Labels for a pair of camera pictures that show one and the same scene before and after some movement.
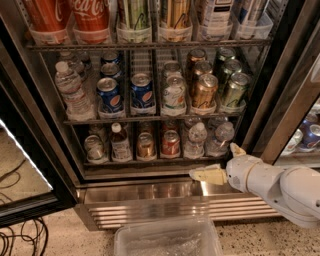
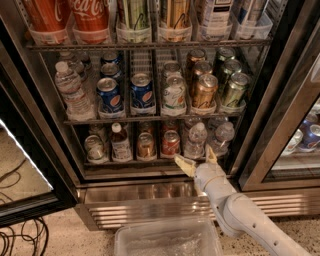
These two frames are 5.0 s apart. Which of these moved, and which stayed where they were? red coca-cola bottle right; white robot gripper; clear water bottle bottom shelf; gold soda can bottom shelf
Moved: white robot gripper
Stayed: red coca-cola bottle right; gold soda can bottom shelf; clear water bottle bottom shelf
